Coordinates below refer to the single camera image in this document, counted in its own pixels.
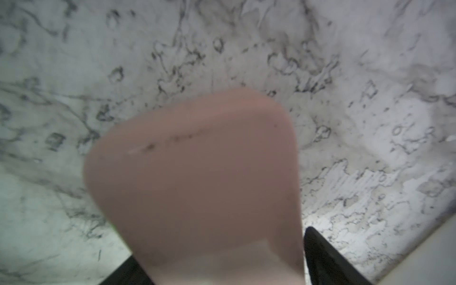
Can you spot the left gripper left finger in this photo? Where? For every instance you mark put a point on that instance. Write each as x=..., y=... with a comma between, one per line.
x=128, y=273

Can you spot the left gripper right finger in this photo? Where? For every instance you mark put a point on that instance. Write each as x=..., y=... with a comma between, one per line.
x=326, y=265

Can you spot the pink hard glasses case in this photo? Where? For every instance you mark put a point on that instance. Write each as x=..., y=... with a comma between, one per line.
x=206, y=191

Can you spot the white plastic storage box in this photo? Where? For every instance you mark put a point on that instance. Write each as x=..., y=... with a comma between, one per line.
x=432, y=263

